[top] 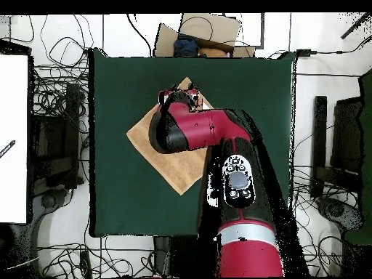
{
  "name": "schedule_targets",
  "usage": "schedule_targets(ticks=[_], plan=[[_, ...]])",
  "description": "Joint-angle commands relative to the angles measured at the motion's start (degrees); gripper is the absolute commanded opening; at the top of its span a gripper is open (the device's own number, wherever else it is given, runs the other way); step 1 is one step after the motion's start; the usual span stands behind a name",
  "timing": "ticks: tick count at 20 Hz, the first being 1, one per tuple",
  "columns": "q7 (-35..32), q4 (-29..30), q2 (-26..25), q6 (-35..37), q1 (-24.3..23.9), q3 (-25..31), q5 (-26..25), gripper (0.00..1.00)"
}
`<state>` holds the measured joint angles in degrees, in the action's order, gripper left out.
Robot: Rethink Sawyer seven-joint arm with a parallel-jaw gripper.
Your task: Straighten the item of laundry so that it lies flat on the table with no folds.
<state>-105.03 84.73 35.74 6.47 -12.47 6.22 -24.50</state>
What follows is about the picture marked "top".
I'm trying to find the tan terry towel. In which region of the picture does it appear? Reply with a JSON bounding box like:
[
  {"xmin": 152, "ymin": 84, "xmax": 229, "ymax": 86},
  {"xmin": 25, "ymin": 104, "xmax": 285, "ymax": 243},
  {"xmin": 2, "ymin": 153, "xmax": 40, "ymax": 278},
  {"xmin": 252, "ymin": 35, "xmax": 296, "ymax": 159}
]
[{"xmin": 126, "ymin": 76, "xmax": 215, "ymax": 196}]

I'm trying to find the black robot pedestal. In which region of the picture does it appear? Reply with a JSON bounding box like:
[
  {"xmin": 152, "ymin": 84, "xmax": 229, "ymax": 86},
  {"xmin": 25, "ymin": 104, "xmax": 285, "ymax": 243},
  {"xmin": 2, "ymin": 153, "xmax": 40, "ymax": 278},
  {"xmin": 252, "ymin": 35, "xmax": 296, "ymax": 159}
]
[{"xmin": 152, "ymin": 235, "xmax": 217, "ymax": 279}]

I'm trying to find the black power strip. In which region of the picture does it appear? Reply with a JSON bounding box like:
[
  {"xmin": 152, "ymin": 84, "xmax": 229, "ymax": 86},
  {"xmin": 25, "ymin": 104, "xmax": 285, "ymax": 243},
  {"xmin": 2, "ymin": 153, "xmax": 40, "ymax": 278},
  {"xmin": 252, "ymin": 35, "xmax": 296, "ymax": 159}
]
[{"xmin": 78, "ymin": 249, "xmax": 94, "ymax": 279}]

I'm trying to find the black upright bar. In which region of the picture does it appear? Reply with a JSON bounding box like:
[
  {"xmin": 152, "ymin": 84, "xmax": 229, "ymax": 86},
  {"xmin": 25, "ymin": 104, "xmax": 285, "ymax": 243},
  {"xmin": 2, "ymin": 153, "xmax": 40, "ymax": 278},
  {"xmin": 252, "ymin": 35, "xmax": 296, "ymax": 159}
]
[{"xmin": 310, "ymin": 95, "xmax": 328, "ymax": 201}]

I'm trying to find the dark blue garment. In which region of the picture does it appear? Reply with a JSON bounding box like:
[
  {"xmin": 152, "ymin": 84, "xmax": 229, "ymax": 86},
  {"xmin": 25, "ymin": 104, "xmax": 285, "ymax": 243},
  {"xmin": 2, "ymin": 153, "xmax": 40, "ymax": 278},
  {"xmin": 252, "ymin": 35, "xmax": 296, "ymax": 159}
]
[{"xmin": 173, "ymin": 33, "xmax": 201, "ymax": 58}]

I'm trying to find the black cable tangle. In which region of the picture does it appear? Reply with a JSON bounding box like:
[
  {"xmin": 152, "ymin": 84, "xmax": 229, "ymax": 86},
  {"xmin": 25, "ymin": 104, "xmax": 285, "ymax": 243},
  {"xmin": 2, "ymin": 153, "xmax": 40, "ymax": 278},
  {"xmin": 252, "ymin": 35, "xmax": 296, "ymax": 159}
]
[
  {"xmin": 30, "ymin": 56, "xmax": 90, "ymax": 134},
  {"xmin": 289, "ymin": 162, "xmax": 362, "ymax": 278},
  {"xmin": 36, "ymin": 234, "xmax": 155, "ymax": 279}
]

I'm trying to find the black stand base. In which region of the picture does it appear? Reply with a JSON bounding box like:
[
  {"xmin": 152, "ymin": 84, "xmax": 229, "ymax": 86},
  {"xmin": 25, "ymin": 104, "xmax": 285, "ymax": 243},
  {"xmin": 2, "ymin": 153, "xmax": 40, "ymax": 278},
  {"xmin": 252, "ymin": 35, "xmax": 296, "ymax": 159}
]
[
  {"xmin": 33, "ymin": 187, "xmax": 74, "ymax": 219},
  {"xmin": 315, "ymin": 195, "xmax": 364, "ymax": 233}
]

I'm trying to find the black power adapter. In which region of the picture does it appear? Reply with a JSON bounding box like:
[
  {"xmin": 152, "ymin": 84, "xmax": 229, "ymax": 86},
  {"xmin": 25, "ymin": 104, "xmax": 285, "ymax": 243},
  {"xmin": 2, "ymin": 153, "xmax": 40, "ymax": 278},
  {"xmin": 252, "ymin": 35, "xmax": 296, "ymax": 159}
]
[{"xmin": 295, "ymin": 48, "xmax": 318, "ymax": 58}]

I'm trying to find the black cable loop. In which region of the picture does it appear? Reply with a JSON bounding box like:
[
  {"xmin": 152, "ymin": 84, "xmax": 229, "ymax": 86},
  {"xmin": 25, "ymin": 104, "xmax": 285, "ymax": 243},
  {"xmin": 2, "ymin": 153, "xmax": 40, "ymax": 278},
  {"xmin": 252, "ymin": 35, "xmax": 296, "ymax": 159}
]
[
  {"xmin": 39, "ymin": 14, "xmax": 95, "ymax": 70},
  {"xmin": 178, "ymin": 15, "xmax": 215, "ymax": 40}
]

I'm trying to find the orange garment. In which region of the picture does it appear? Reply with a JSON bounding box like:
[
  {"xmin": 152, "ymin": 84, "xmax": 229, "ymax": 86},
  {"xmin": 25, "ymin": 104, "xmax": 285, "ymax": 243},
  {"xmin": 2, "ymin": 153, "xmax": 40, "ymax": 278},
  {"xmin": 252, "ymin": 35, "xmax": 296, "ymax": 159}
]
[{"xmin": 197, "ymin": 46, "xmax": 231, "ymax": 58}]

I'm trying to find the black rod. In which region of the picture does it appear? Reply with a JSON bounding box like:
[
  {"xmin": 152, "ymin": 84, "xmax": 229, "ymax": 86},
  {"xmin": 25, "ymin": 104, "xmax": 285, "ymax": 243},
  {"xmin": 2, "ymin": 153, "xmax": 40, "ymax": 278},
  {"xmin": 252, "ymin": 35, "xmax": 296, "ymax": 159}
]
[{"xmin": 340, "ymin": 12, "xmax": 372, "ymax": 41}]

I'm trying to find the black marker pen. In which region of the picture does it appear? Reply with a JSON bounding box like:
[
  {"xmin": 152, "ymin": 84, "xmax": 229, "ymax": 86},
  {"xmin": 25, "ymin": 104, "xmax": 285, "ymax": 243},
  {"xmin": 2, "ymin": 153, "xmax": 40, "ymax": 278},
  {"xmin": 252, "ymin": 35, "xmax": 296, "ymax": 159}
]
[{"xmin": 0, "ymin": 139, "xmax": 17, "ymax": 160}]

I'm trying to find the dark green table cloth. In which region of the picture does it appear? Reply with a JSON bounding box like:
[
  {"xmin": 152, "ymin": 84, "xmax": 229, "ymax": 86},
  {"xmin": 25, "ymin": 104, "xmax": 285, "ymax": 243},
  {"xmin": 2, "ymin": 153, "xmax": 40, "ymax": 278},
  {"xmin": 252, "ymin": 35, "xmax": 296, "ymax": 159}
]
[{"xmin": 87, "ymin": 47, "xmax": 298, "ymax": 238}]

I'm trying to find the white board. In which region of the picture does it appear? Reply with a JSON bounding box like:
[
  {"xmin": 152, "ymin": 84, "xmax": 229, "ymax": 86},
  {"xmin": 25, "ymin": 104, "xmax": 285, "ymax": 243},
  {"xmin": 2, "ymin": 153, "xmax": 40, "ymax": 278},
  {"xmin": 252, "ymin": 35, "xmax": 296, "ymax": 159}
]
[{"xmin": 0, "ymin": 53, "xmax": 29, "ymax": 225}]

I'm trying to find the brown cardboard box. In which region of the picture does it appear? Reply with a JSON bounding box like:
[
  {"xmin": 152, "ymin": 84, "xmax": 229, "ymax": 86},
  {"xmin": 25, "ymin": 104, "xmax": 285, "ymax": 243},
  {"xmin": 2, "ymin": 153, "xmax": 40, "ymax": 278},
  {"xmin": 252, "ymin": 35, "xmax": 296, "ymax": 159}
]
[{"xmin": 153, "ymin": 12, "xmax": 256, "ymax": 58}]

